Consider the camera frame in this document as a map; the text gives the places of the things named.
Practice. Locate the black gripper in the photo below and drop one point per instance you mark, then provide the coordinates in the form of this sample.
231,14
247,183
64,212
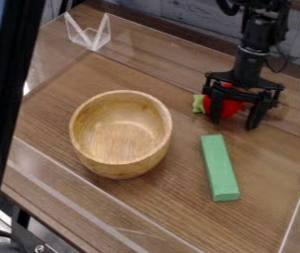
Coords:
243,85

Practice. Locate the red plush strawberry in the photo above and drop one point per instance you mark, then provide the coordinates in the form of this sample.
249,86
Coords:
234,99

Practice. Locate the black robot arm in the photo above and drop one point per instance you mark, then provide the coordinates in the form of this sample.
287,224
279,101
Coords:
265,24

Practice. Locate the green rectangular block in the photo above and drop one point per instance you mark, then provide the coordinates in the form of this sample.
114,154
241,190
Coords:
222,177

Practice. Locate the wooden bowl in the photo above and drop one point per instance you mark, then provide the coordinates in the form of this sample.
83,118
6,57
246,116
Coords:
120,132

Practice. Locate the black vertical post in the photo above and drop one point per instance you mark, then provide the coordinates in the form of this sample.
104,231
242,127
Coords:
20,21

